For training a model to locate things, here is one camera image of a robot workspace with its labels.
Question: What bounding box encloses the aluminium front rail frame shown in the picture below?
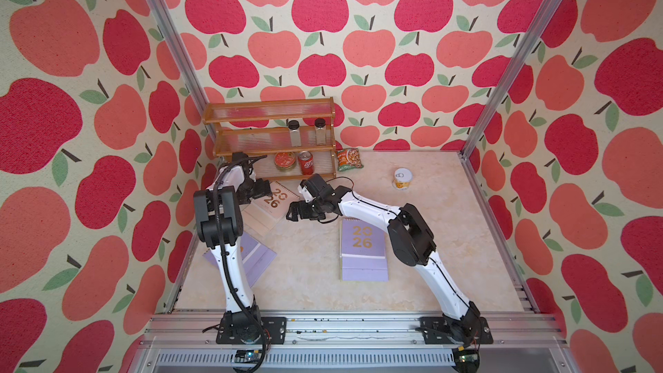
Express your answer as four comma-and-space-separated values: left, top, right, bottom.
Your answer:
128, 311, 580, 372

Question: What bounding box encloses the wooden three-tier shelf rack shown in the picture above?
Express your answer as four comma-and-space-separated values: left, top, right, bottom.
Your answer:
202, 98, 339, 181

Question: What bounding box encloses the aluminium corner post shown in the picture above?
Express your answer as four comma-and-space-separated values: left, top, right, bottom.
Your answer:
459, 0, 563, 163
146, 0, 208, 117

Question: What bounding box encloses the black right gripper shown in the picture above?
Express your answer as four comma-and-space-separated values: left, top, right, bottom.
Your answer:
286, 199, 325, 220

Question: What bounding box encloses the flat red tin can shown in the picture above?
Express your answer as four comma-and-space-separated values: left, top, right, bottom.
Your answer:
274, 152, 297, 172

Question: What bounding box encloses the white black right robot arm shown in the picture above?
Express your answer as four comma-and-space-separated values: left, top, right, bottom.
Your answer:
287, 174, 482, 346

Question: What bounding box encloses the right aluminium corner post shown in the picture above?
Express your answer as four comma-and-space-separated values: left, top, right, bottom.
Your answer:
459, 0, 563, 163

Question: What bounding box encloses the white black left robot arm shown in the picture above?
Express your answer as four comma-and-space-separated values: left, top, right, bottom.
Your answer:
193, 152, 271, 345

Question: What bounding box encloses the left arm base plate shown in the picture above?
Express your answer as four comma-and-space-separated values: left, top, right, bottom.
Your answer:
216, 313, 288, 345

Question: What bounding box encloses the glass spice jar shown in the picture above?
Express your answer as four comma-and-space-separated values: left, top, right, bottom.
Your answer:
314, 117, 326, 146
288, 119, 302, 148

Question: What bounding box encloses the right glass spice jar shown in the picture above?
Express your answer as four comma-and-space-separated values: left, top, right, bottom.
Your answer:
314, 117, 326, 146

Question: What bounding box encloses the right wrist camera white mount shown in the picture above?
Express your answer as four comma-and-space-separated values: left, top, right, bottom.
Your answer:
298, 186, 314, 203

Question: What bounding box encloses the red soda can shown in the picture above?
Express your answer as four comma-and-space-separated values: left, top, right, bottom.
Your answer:
298, 151, 314, 175

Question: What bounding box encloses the purple calendar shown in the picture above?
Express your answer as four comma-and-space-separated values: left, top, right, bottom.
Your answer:
203, 231, 278, 292
340, 219, 388, 283

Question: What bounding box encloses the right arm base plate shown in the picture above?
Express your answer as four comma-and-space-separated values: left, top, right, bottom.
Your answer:
415, 316, 494, 347

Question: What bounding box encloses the green orange snack packet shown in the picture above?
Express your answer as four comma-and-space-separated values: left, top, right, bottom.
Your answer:
337, 148, 364, 172

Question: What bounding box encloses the pink calendar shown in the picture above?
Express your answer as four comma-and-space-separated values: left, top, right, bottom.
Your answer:
242, 182, 300, 238

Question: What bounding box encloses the small yellow pull-tab can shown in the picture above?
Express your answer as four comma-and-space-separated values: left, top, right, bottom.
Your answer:
392, 168, 414, 190

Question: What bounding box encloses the left glass spice jar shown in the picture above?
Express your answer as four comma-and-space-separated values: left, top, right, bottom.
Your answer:
288, 119, 302, 148

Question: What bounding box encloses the left aluminium corner post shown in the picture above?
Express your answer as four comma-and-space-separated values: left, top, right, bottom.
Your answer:
146, 0, 208, 117

